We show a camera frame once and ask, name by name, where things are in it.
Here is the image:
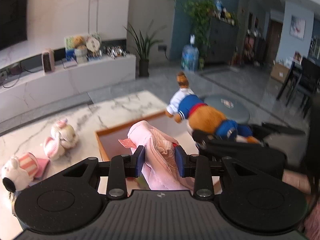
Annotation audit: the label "brown bear plush blue outfit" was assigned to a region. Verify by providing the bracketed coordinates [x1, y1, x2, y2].
[165, 72, 259, 143]

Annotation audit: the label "pink fabric pouch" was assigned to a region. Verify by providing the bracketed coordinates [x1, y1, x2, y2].
[118, 120, 194, 191]

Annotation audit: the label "white pink crochet bunny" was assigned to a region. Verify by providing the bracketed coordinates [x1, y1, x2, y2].
[43, 119, 79, 161]

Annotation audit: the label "white black plush dog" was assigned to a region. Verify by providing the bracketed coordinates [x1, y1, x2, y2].
[1, 152, 50, 202]

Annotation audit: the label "person right hand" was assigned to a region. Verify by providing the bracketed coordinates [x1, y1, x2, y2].
[282, 170, 311, 194]

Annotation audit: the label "orange cardboard box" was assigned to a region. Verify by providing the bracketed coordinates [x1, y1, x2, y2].
[94, 110, 223, 196]

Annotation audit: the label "grey round ottoman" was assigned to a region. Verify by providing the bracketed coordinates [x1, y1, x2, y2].
[204, 94, 250, 125]

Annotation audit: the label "black dining chair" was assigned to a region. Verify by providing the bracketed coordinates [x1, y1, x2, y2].
[276, 57, 319, 118]

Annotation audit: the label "blue water bottle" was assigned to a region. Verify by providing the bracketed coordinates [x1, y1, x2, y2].
[181, 35, 199, 72]

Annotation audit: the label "dark drawer cabinet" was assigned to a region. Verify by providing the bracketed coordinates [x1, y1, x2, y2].
[205, 18, 238, 64]

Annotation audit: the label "potted long leaf plant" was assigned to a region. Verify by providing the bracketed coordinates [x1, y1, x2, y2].
[125, 20, 167, 77]

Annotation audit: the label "black white toy cows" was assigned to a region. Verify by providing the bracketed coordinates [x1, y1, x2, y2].
[106, 46, 126, 59]

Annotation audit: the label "grey laptop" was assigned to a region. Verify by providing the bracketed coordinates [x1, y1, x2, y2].
[63, 60, 78, 69]

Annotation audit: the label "white marble tv cabinet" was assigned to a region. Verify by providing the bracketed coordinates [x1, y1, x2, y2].
[1, 54, 136, 122]

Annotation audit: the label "teddy bear in basket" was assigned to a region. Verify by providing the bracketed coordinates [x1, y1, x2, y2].
[73, 35, 87, 64]

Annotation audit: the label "round paper fan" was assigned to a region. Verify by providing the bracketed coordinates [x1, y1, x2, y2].
[86, 33, 101, 56]

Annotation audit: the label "climbing green vine plant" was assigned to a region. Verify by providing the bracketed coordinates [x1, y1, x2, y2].
[184, 0, 216, 58]

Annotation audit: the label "green blue picture card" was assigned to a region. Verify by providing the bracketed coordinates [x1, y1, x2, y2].
[65, 36, 75, 61]

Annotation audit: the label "black wall television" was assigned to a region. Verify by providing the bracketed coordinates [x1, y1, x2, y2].
[0, 0, 28, 50]

